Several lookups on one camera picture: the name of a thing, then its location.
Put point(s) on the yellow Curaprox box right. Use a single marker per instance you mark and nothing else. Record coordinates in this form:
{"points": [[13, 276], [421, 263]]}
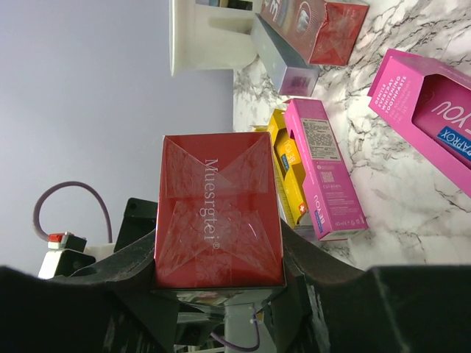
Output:
{"points": [[289, 172]]}

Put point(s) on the pink Curaprox box far right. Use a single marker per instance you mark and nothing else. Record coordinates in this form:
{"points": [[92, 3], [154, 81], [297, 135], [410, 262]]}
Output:
{"points": [[427, 102]]}

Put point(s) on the silver toothpaste box right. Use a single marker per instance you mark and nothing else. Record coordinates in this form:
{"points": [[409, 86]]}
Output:
{"points": [[289, 73]]}

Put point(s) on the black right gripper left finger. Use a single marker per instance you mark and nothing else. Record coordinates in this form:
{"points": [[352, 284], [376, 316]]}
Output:
{"points": [[104, 307]]}

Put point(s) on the pink Curaprox box near rack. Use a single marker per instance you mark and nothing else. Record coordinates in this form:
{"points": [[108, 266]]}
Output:
{"points": [[333, 205]]}

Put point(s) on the red Muesrgtei toothpaste box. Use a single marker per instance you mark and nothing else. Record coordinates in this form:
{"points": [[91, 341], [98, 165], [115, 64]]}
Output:
{"points": [[218, 224]]}

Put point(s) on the red 3D toothpaste box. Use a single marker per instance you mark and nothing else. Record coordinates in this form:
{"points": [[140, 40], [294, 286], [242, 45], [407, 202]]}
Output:
{"points": [[321, 32]]}

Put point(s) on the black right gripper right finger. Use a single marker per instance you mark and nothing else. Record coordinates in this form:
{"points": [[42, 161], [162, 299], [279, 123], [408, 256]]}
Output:
{"points": [[330, 306]]}

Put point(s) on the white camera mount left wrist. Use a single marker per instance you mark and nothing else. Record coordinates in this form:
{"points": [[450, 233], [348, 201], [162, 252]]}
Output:
{"points": [[206, 37]]}

